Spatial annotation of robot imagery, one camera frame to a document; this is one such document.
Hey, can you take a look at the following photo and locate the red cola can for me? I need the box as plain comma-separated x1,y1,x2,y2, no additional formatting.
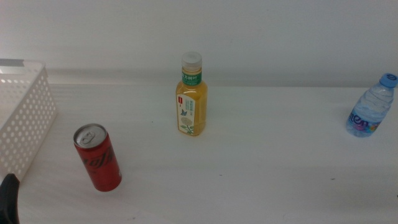
73,123,123,193

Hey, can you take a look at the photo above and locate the yellow tea bottle white cap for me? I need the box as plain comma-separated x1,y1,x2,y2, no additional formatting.
175,51,208,137

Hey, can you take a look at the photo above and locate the clear water bottle blue cap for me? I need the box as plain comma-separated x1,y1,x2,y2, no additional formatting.
345,73,398,138

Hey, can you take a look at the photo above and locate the white perforated plastic basket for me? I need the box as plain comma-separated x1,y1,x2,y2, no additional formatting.
0,58,58,191

